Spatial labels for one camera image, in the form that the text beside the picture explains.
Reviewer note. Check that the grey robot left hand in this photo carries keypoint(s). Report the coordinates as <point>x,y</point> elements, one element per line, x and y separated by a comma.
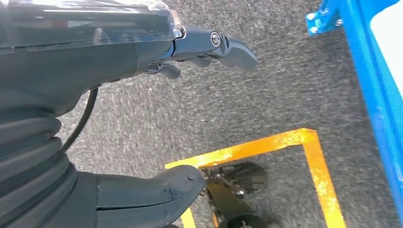
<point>78,47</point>

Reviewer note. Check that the blue metal shelf rack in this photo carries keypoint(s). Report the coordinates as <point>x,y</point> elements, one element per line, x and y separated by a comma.
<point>371,81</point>

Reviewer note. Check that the white plastic tray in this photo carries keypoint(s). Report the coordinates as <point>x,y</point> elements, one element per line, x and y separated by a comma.
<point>390,41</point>

